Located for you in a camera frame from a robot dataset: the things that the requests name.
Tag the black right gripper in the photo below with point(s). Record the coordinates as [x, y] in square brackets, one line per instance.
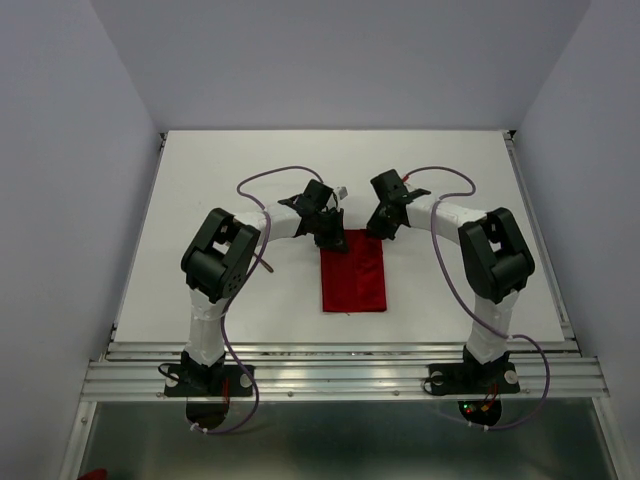
[374, 228]

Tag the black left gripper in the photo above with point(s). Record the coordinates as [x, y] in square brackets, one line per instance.
[336, 241]

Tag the red cloth napkin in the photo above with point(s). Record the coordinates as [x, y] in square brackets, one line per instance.
[354, 282]

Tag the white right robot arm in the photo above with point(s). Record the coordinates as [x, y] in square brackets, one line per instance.
[496, 258]

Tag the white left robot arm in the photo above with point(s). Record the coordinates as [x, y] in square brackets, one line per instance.
[218, 261]

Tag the dark wooden spoon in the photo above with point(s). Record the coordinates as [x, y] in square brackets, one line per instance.
[264, 264]

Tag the red object bottom left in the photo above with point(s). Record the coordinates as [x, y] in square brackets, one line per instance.
[96, 474]

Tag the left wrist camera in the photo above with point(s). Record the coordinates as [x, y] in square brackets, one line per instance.
[341, 192]

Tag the aluminium right side rail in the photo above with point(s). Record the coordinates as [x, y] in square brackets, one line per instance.
[565, 323]

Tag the aluminium rail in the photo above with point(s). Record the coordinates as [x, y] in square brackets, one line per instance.
[132, 238]
[565, 323]

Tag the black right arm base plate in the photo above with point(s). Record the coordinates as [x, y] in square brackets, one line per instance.
[466, 379]

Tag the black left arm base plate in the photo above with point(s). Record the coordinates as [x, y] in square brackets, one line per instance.
[220, 381]

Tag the aluminium left side rail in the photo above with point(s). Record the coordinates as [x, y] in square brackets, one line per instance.
[132, 238]

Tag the aluminium front rail frame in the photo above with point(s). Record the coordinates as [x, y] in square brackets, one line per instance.
[339, 371]

